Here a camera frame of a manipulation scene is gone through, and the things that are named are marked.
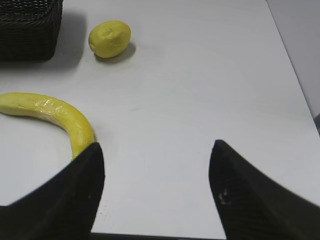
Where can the yellow banana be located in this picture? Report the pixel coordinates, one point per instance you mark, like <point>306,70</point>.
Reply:
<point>53,110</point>

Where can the black wicker basket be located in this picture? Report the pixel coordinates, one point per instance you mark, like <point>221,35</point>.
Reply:
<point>29,29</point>

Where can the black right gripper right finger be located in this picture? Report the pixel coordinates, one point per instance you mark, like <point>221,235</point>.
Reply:
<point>252,206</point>

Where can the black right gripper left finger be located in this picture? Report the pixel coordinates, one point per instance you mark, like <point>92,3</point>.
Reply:
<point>63,208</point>

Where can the yellow lemon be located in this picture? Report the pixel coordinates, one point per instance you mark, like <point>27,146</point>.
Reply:
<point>110,38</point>

